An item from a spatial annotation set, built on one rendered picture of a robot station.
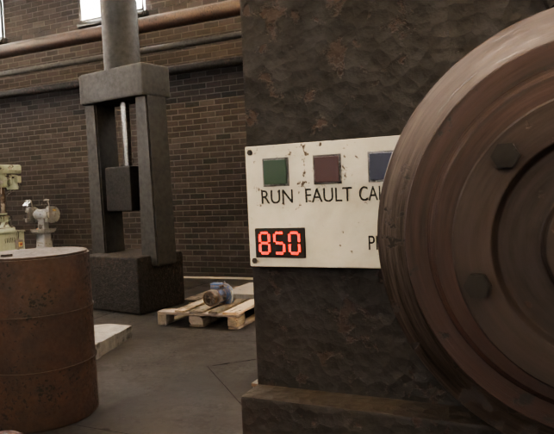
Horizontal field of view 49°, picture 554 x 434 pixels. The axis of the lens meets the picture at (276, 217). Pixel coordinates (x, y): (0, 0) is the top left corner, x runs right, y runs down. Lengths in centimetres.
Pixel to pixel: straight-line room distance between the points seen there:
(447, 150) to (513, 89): 9
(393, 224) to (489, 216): 14
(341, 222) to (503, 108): 31
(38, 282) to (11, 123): 712
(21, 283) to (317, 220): 249
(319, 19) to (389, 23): 10
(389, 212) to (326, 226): 18
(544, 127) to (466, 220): 11
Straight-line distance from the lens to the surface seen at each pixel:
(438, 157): 66
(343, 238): 85
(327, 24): 90
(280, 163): 88
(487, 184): 59
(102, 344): 467
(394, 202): 69
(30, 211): 937
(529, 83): 65
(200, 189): 798
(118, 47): 633
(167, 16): 757
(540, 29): 69
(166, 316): 543
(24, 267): 321
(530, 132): 59
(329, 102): 88
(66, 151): 939
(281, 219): 88
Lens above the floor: 118
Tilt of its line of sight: 3 degrees down
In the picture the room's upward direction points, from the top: 3 degrees counter-clockwise
